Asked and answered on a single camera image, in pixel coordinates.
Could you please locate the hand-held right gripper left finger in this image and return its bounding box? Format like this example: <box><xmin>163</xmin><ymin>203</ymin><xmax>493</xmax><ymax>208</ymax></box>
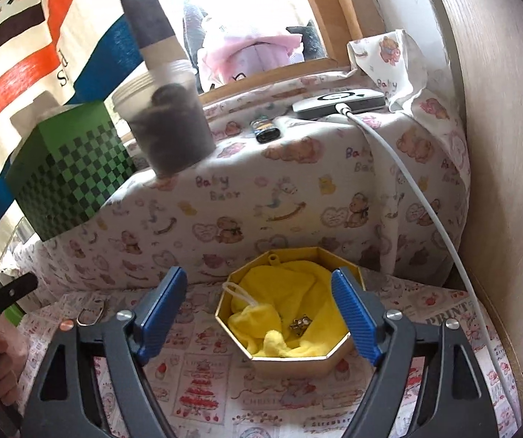
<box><xmin>19</xmin><ymin>265</ymin><xmax>189</xmax><ymax>438</ymax></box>

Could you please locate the yellow cloth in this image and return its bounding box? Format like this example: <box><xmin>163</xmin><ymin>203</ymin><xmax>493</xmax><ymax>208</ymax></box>
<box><xmin>228</xmin><ymin>260</ymin><xmax>351</xmax><ymax>359</ymax></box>

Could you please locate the strawberry printed tablecloth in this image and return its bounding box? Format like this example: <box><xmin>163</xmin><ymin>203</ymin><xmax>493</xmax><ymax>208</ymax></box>
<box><xmin>15</xmin><ymin>274</ymin><xmax>523</xmax><ymax>438</ymax></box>

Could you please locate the person's left hand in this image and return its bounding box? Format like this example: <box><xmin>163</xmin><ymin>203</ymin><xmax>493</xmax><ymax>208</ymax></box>
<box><xmin>0</xmin><ymin>322</ymin><xmax>30</xmax><ymax>407</ymax></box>

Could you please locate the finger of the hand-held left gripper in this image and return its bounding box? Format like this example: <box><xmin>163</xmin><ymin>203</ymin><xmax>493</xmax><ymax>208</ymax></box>
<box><xmin>0</xmin><ymin>273</ymin><xmax>38</xmax><ymax>324</ymax></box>

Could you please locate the striped curtain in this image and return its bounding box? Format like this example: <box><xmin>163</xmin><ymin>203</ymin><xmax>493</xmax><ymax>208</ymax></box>
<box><xmin>0</xmin><ymin>0</ymin><xmax>189</xmax><ymax>249</ymax></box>

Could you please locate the wooden window frame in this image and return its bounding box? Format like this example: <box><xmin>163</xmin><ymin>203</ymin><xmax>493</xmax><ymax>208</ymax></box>
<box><xmin>197</xmin><ymin>0</ymin><xmax>365</xmax><ymax>96</ymax></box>

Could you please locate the gold octagonal jewelry box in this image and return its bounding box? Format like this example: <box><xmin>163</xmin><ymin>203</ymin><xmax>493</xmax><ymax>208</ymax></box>
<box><xmin>215</xmin><ymin>246</ymin><xmax>365</xmax><ymax>380</ymax></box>

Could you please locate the white tissue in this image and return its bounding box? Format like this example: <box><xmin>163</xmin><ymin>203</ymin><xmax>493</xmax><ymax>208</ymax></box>
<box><xmin>9</xmin><ymin>91</ymin><xmax>75</xmax><ymax>140</ymax></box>

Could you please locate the green checkered tissue box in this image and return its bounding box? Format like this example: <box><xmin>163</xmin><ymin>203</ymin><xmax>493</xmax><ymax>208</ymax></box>
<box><xmin>5</xmin><ymin>100</ymin><xmax>136</xmax><ymax>242</ymax></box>

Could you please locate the light wooden cabinet panel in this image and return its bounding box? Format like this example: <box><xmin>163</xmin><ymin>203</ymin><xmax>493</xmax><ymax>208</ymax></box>
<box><xmin>419</xmin><ymin>0</ymin><xmax>523</xmax><ymax>375</ymax></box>

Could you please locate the small metal jewelry piece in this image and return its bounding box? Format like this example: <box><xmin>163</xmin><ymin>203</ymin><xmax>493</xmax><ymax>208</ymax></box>
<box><xmin>289</xmin><ymin>315</ymin><xmax>312</xmax><ymax>336</ymax></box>

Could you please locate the dark lighter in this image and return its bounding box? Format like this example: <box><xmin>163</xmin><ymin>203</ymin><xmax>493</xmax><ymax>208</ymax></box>
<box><xmin>250</xmin><ymin>118</ymin><xmax>281</xmax><ymax>143</ymax></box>

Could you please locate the clear plastic jar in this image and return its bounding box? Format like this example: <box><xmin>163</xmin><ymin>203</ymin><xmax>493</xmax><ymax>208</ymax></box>
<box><xmin>112</xmin><ymin>59</ymin><xmax>217</xmax><ymax>178</ymax></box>

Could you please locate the white cable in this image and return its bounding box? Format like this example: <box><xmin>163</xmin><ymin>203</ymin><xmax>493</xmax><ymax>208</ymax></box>
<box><xmin>334</xmin><ymin>103</ymin><xmax>523</xmax><ymax>420</ymax></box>

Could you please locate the pink garment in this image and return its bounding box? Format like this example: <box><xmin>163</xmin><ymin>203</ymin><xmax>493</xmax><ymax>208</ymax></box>
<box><xmin>197</xmin><ymin>14</ymin><xmax>305</xmax><ymax>89</ymax></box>

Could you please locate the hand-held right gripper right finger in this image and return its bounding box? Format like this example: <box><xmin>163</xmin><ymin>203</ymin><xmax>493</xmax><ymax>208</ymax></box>
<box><xmin>330</xmin><ymin>267</ymin><xmax>501</xmax><ymax>438</ymax></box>

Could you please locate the teddy bear printed cloth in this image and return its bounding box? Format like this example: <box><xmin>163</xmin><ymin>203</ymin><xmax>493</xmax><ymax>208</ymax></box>
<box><xmin>15</xmin><ymin>30</ymin><xmax>472</xmax><ymax>293</ymax></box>

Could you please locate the metal clip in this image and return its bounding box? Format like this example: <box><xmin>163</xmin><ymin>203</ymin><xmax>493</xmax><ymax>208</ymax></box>
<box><xmin>76</xmin><ymin>299</ymin><xmax>104</xmax><ymax>327</ymax></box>

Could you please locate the white plastic loop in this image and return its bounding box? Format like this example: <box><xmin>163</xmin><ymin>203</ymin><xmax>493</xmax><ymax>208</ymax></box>
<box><xmin>222</xmin><ymin>282</ymin><xmax>258</xmax><ymax>308</ymax></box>

